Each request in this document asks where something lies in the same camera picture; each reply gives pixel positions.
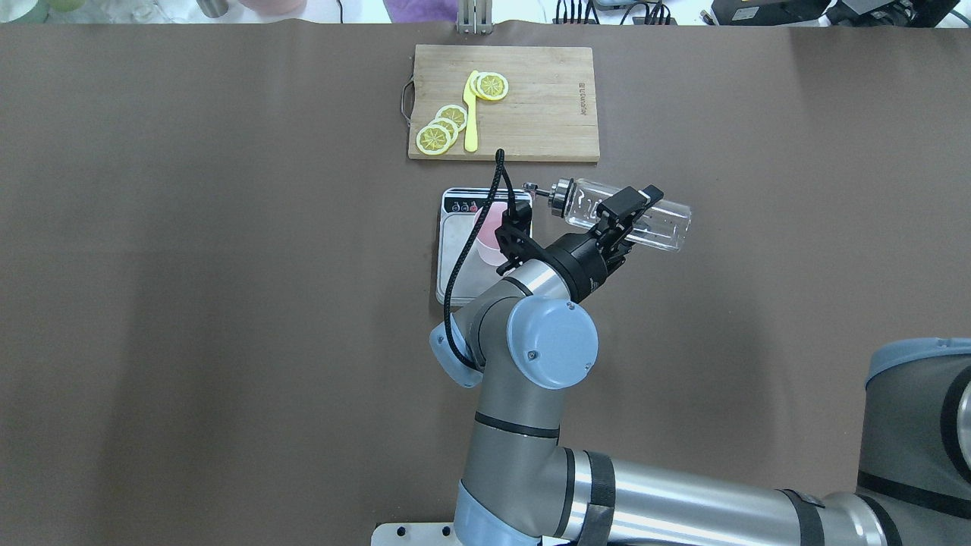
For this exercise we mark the lemon slice two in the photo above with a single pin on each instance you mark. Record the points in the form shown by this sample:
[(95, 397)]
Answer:
[(449, 127)]

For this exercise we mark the aluminium frame post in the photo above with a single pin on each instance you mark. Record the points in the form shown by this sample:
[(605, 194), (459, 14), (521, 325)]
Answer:
[(474, 17)]

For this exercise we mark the yellow plastic knife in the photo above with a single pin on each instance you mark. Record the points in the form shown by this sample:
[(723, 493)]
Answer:
[(471, 137)]

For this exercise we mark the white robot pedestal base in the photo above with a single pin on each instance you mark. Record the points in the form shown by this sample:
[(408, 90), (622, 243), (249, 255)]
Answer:
[(414, 533)]

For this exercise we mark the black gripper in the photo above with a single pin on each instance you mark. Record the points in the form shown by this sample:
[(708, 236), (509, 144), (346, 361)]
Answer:
[(582, 263)]

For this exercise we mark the bamboo cutting board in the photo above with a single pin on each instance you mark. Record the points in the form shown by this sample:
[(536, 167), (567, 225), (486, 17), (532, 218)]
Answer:
[(549, 115)]

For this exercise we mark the pink bowl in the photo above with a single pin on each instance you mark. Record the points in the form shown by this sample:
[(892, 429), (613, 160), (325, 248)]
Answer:
[(274, 8)]

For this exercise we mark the pink plastic cup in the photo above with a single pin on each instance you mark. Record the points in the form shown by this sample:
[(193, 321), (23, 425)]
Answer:
[(486, 242)]

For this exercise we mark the lemon slice near blade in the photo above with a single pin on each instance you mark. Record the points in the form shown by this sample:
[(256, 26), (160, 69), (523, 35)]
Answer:
[(490, 86)]

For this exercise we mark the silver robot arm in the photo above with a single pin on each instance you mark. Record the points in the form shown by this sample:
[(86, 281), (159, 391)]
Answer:
[(801, 378)]

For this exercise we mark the purple cloth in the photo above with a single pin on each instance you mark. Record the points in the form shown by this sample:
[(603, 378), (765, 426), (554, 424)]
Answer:
[(406, 11)]

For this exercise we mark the clear glass sauce bottle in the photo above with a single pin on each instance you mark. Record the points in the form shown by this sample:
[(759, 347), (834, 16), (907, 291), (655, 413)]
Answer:
[(647, 217)]

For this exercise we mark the lemon slice three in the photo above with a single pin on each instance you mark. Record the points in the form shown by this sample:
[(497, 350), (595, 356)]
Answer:
[(431, 141)]

